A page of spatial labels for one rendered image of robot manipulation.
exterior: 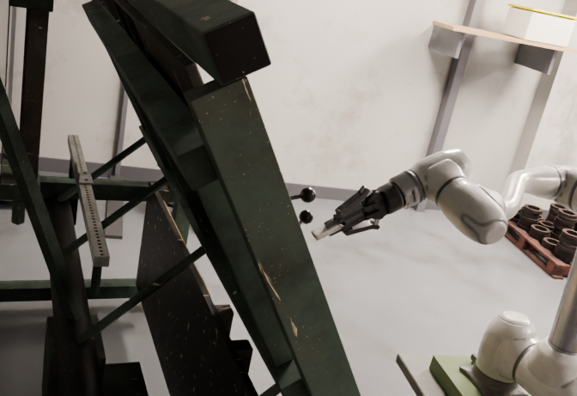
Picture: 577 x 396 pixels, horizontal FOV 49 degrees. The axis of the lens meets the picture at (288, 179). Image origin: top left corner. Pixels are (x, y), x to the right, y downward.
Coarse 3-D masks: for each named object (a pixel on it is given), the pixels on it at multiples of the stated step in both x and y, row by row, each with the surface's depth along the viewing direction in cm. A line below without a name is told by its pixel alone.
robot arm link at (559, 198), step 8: (560, 168) 188; (568, 168) 188; (576, 168) 188; (568, 176) 186; (576, 176) 185; (568, 184) 186; (576, 184) 184; (560, 192) 187; (568, 192) 185; (560, 200) 189; (568, 200) 186; (568, 208) 189
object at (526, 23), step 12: (516, 12) 541; (528, 12) 525; (540, 12) 524; (552, 12) 523; (516, 24) 539; (528, 24) 524; (540, 24) 526; (552, 24) 528; (564, 24) 531; (516, 36) 538; (528, 36) 527; (540, 36) 530; (552, 36) 532; (564, 36) 535
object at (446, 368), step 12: (432, 360) 233; (444, 360) 231; (456, 360) 233; (468, 360) 234; (432, 372) 233; (444, 372) 225; (456, 372) 225; (444, 384) 224; (456, 384) 218; (468, 384) 219
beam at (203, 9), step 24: (144, 0) 157; (168, 0) 135; (192, 0) 127; (216, 0) 121; (168, 24) 136; (192, 24) 111; (216, 24) 106; (240, 24) 106; (192, 48) 120; (216, 48) 106; (240, 48) 107; (264, 48) 109; (216, 72) 108; (240, 72) 109
